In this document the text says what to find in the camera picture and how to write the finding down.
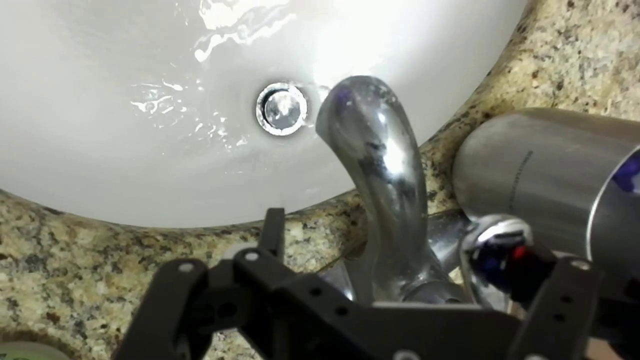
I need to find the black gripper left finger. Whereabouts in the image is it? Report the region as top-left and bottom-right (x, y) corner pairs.
(111, 259), (210, 360)

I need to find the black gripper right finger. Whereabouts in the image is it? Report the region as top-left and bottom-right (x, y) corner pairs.
(507, 259), (599, 360)

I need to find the stainless steel metal cup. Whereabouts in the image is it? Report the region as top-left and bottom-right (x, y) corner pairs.
(451, 108), (640, 282)

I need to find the chrome sink faucet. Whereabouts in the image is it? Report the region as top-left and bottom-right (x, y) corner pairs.
(316, 77), (553, 310)

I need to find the white oval sink basin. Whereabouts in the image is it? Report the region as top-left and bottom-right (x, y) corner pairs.
(0, 0), (536, 228)

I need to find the green soap pump bottle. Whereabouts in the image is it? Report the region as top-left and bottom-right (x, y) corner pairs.
(0, 340), (69, 360)

